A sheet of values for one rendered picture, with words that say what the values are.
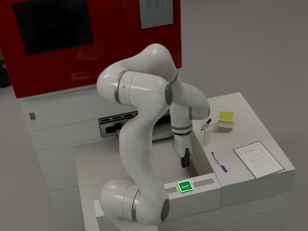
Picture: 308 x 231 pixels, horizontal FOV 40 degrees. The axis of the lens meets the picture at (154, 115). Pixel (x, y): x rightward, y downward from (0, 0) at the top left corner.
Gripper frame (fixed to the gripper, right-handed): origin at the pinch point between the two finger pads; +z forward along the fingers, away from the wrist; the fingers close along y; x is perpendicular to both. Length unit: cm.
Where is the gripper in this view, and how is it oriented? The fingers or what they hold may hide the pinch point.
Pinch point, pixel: (184, 162)
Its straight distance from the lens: 176.9
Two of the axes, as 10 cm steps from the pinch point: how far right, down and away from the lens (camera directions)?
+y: 2.3, 4.2, -8.8
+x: 9.7, -2.0, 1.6
